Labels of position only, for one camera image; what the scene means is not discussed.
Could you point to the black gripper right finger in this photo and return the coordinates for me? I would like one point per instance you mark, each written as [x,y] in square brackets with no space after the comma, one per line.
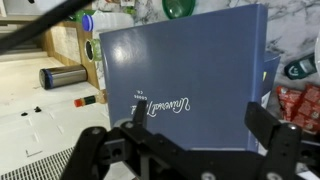
[281,146]

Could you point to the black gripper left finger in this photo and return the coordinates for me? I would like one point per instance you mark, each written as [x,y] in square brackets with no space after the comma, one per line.
[100,150]

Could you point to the grey-blue box lid with script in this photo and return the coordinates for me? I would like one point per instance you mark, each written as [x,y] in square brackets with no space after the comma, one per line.
[186,66]

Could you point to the grey-blue open box base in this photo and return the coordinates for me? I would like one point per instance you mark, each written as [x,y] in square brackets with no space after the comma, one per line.
[271,76]

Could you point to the red printed snack packet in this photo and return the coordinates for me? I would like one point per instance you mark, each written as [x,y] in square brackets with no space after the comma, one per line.
[310,108]
[288,101]

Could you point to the hot sauce bottle red cap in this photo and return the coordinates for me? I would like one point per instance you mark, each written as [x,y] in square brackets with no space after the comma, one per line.
[91,99]

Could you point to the steel pedal trash can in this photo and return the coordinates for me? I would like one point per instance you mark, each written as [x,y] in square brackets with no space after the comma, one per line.
[65,76]

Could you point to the open tin can green label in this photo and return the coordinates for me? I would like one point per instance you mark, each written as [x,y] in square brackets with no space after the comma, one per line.
[93,50]

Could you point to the white bottle with blue cap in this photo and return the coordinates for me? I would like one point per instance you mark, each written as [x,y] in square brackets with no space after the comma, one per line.
[110,21]

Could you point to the white wall vent grille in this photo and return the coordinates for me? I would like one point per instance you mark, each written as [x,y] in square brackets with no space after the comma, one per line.
[36,166]

